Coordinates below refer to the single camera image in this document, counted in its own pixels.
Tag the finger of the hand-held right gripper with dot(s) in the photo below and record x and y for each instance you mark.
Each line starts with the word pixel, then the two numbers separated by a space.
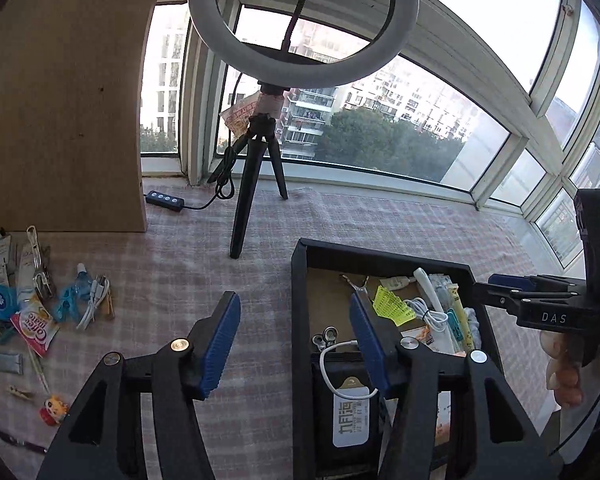
pixel 512 281
pixel 500 296

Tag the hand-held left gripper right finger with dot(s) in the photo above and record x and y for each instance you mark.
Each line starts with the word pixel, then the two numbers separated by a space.
pixel 370 342

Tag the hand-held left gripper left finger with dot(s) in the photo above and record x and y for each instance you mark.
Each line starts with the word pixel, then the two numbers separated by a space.
pixel 220 345

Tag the black storage box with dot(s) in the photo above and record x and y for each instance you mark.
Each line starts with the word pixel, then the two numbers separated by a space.
pixel 300 310

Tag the wooden clothespin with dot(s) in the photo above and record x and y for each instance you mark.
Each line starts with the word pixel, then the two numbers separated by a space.
pixel 108 305
pixel 20 392

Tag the red white creamer sachet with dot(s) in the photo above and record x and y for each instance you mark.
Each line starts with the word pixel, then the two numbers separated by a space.
pixel 32 330

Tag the grey tube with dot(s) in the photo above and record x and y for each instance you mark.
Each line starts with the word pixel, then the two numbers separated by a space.
pixel 2 362

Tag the person's right hand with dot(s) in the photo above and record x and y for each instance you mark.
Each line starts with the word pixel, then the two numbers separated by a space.
pixel 565 375

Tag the yellow white stick packet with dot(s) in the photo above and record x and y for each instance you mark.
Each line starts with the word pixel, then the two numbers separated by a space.
pixel 460 310

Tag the yellow plastic shuttlecock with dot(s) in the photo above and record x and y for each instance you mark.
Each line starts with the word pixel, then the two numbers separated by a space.
pixel 392 306

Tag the orange printed packet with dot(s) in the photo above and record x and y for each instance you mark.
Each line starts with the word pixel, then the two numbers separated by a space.
pixel 417 335

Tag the light blue clothespin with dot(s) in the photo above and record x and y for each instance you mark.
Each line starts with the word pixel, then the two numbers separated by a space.
pixel 454 325

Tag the silver metal clip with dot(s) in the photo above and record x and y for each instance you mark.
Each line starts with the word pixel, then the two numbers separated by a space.
pixel 352 285
pixel 42 280

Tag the clear plastic packet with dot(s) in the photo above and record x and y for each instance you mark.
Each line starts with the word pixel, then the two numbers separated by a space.
pixel 440 281

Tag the small beige sachet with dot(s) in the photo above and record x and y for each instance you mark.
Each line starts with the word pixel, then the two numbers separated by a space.
pixel 397 283

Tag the black power bank white label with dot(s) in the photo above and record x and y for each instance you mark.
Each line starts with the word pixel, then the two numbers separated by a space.
pixel 347 410

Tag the black tripod stand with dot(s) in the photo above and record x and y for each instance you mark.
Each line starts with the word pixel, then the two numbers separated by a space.
pixel 245 210

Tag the small blue bottle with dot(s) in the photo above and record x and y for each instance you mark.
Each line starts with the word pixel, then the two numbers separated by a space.
pixel 81 277

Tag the small orange toy figure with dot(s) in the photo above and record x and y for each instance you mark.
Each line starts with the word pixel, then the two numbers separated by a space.
pixel 54 410

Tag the clear plastic stick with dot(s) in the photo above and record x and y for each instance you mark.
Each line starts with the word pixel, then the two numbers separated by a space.
pixel 38 370

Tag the green tree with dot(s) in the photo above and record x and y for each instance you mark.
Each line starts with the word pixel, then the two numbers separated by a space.
pixel 390 145

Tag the small dark knife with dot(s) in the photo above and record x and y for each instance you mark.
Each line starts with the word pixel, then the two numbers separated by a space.
pixel 17 442

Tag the orange white paper tag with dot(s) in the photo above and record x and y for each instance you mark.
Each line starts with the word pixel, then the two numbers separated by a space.
pixel 237 115

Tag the apartment building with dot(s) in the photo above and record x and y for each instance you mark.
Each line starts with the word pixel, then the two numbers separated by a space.
pixel 307 120

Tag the wooden board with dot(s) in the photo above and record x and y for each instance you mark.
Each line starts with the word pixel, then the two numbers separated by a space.
pixel 65 110

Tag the white window frame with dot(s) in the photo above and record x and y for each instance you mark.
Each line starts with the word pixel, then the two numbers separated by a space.
pixel 485 95

